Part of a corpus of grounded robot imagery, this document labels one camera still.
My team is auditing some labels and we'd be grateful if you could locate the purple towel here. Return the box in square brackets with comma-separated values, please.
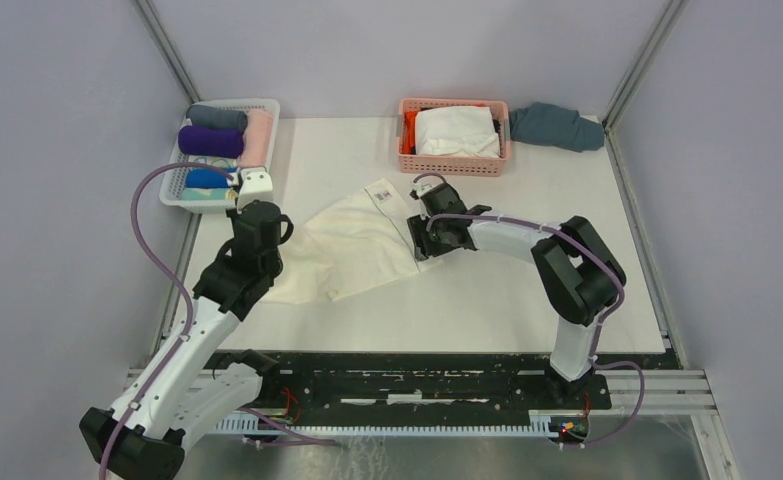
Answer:
[177, 125, 244, 159]

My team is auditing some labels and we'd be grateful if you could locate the white slotted cable duct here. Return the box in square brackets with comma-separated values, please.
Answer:
[205, 411, 591, 439]

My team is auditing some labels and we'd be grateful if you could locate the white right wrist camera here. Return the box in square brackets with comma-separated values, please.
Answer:
[410, 182, 436, 200]

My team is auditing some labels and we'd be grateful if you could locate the orange cloth in basket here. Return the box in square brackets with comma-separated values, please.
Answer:
[401, 110, 419, 155]

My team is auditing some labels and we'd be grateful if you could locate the blue rolled towel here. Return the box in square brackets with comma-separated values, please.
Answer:
[185, 168, 237, 190]

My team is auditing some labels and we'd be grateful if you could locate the teal crumpled towel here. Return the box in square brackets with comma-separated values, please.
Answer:
[509, 102, 605, 153]

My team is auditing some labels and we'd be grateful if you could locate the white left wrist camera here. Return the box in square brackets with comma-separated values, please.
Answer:
[236, 167, 274, 210]

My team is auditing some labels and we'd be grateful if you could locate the aluminium corner frame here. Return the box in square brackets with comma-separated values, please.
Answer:
[603, 1, 741, 479]
[131, 0, 201, 103]

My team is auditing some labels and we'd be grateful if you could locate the aluminium corner frame right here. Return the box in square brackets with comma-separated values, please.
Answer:
[603, 1, 741, 479]

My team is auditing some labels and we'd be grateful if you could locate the grey rolled towel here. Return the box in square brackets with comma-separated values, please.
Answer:
[185, 104, 249, 131]

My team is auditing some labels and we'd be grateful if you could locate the pink plastic basket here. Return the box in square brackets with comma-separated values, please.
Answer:
[396, 97, 513, 177]

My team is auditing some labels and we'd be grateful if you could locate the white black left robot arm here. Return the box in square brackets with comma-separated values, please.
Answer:
[79, 201, 294, 479]

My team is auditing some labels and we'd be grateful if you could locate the white folded cloth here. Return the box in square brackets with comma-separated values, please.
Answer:
[414, 105, 501, 159]

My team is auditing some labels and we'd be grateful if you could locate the beige print rolled towel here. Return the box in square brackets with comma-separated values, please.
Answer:
[188, 156, 237, 171]

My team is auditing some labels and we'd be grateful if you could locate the aluminium corner frame left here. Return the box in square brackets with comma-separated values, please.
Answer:
[131, 0, 201, 103]

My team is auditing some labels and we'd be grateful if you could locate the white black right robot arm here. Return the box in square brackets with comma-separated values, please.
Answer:
[407, 173, 627, 408]

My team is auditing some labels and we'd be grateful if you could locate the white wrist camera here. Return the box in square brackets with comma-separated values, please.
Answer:
[410, 182, 436, 200]
[236, 167, 274, 210]

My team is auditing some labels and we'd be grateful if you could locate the pink rolled towel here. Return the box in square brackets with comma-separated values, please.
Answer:
[237, 109, 274, 169]

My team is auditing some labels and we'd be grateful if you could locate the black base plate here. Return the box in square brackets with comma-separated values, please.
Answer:
[205, 349, 684, 429]

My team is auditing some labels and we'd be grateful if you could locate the light teal rolled towel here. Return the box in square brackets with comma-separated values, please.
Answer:
[180, 188, 238, 202]

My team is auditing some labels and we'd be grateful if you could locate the cream towel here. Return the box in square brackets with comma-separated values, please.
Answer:
[262, 179, 442, 305]

